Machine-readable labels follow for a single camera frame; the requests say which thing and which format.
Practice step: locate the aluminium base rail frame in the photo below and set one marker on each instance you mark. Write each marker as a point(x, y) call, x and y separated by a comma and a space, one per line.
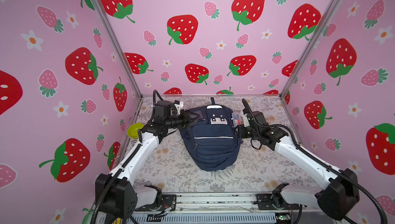
point(216, 208)

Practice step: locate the green lid clear jar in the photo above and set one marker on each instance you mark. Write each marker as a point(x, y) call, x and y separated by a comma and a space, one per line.
point(132, 131)

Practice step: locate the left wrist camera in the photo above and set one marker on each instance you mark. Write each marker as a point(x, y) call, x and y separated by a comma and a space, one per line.
point(178, 105)

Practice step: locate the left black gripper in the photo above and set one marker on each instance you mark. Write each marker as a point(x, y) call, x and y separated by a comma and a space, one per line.
point(185, 119)

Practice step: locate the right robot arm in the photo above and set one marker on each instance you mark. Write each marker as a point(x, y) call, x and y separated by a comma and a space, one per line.
point(338, 191)

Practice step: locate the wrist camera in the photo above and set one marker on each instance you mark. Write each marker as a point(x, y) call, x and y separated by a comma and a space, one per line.
point(246, 120)
point(178, 105)

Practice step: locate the navy blue student backpack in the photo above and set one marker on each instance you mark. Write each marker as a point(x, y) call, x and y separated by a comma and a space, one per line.
point(212, 141)

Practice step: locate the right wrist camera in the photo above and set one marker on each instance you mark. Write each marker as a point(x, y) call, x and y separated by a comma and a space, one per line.
point(246, 120)

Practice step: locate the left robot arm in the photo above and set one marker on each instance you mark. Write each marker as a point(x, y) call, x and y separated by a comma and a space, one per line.
point(114, 192)

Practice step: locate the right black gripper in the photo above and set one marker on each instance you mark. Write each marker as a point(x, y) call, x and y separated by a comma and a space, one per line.
point(239, 131)

